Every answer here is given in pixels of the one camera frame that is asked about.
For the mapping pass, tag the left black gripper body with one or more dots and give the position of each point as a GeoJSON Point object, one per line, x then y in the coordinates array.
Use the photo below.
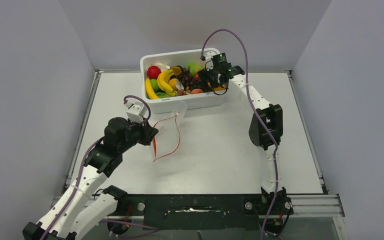
{"type": "Point", "coordinates": [137, 134]}

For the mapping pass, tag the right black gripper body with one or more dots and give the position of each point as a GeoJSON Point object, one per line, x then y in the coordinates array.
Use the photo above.
{"type": "Point", "coordinates": [211, 75]}

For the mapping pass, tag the clear orange-zip bag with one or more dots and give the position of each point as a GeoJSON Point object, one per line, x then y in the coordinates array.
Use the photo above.
{"type": "Point", "coordinates": [168, 139]}

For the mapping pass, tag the yellow toy banana bunch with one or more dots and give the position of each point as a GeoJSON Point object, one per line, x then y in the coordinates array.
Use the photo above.
{"type": "Point", "coordinates": [163, 82]}

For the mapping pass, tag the yellow toy bell pepper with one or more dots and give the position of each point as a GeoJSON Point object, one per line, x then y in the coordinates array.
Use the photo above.
{"type": "Point", "coordinates": [216, 89]}

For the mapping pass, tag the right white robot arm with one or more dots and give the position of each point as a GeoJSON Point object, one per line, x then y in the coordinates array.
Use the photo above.
{"type": "Point", "coordinates": [266, 126]}

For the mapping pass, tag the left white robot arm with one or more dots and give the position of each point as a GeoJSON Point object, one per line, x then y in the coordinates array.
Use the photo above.
{"type": "Point", "coordinates": [100, 163]}

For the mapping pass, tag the white plastic food bin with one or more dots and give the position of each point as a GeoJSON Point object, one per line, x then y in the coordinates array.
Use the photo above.
{"type": "Point", "coordinates": [167, 104]}

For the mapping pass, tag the green toy cabbage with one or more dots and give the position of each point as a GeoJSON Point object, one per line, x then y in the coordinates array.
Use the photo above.
{"type": "Point", "coordinates": [193, 68]}

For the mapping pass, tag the dark purple toy grapes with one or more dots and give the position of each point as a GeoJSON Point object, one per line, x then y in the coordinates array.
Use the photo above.
{"type": "Point", "coordinates": [189, 81]}

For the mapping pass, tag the toy peach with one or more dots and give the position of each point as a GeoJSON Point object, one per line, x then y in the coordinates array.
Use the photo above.
{"type": "Point", "coordinates": [196, 91]}

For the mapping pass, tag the green toy leaf vegetable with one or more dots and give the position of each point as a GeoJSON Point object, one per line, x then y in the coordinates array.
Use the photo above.
{"type": "Point", "coordinates": [162, 95]}

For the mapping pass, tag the single yellow toy banana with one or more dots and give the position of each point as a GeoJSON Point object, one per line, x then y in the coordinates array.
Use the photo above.
{"type": "Point", "coordinates": [149, 90]}

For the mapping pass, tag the white toy mushroom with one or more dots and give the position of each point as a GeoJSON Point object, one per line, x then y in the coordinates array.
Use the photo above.
{"type": "Point", "coordinates": [179, 86]}

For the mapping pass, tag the yellow toy lemon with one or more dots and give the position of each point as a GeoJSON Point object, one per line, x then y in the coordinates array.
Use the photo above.
{"type": "Point", "coordinates": [174, 83]}

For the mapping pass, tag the white toy garlic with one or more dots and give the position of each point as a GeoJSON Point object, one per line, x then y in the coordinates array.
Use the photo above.
{"type": "Point", "coordinates": [161, 66]}

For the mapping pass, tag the red toy apple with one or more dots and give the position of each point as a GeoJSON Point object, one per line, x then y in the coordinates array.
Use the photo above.
{"type": "Point", "coordinates": [153, 72]}

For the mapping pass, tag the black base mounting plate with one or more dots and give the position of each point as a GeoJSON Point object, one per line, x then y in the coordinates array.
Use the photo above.
{"type": "Point", "coordinates": [246, 211]}

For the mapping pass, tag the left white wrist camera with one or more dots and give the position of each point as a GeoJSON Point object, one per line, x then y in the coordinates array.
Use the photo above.
{"type": "Point", "coordinates": [135, 111]}

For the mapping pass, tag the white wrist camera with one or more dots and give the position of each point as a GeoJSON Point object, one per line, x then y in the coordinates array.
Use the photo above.
{"type": "Point", "coordinates": [208, 55]}
{"type": "Point", "coordinates": [135, 111]}

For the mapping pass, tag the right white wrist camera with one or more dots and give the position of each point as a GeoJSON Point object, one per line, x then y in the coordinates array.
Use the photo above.
{"type": "Point", "coordinates": [208, 55]}

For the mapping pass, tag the aluminium table frame rail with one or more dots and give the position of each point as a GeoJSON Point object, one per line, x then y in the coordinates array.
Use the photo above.
{"type": "Point", "coordinates": [86, 109]}

